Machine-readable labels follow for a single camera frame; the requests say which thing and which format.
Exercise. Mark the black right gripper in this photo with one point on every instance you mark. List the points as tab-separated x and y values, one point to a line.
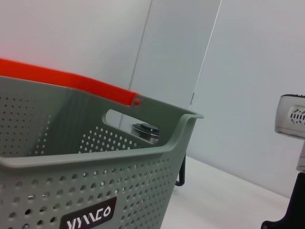
297	210

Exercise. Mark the grey perforated storage basket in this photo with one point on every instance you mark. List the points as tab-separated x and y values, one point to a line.
83	167

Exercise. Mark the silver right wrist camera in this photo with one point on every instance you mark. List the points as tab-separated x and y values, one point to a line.
290	114

